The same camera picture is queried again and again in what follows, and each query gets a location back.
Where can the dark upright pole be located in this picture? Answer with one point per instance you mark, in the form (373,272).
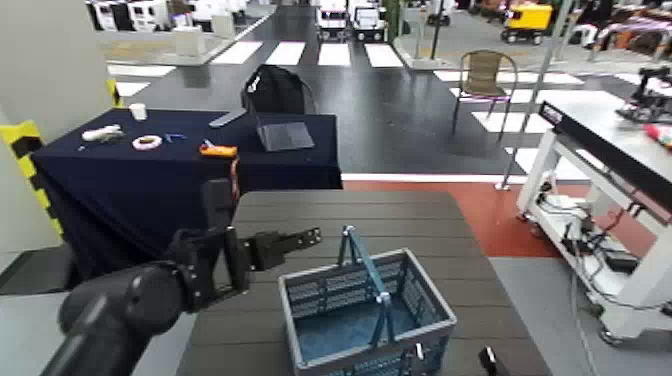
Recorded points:
(437,31)

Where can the red and green colourful object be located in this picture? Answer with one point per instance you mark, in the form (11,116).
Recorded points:
(661,135)

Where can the white kiosk robot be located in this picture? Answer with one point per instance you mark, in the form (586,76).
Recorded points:
(143,14)
(102,14)

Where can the white delivery vehicle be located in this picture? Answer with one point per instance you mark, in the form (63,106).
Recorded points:
(332,21)
(369,21)

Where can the blue crate with grey rim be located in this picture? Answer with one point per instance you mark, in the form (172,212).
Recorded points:
(346,325)

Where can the grey pedestal block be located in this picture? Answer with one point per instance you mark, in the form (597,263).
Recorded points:
(190,42)
(223,25)

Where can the black backpack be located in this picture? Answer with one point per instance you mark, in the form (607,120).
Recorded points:
(275,92)

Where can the slanted metal pole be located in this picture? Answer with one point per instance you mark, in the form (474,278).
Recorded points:
(539,78)

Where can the white rolled cloth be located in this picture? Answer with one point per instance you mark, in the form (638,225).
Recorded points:
(102,133)

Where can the orange hand tool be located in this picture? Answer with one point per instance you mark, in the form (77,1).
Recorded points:
(218,152)

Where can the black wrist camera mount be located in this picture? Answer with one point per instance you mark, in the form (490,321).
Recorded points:
(218,204)

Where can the dark grey laptop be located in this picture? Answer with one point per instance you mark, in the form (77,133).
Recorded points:
(286,136)

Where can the yellow vehicle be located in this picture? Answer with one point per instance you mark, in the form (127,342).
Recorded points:
(527,18)

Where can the dark blue covered table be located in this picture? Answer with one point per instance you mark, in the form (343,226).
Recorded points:
(131,199)

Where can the blue pen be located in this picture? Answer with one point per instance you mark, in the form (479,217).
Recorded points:
(176,137)

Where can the tan wicker chair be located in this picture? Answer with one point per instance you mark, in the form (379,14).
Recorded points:
(483,71)

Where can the purple canopy stall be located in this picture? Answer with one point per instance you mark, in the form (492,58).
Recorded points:
(638,26)

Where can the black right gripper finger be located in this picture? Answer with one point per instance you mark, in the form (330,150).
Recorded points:
(493,365)

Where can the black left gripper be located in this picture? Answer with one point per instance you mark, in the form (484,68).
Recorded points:
(210,268)

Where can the grey flat bar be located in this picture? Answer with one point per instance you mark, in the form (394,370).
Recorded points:
(227,118)

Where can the black articulated device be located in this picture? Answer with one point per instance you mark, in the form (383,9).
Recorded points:
(648,102)

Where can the white power adapter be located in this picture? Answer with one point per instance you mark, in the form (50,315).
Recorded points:
(567,201)

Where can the green plant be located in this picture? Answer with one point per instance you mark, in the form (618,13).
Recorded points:
(394,21)

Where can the yellow and black hazard stripe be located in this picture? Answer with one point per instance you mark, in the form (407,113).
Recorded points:
(26,157)
(114,93)

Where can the white and pink tape roll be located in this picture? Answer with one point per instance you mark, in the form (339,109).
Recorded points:
(135,143)

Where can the white paper cup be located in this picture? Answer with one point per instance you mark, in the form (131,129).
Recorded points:
(138,111)

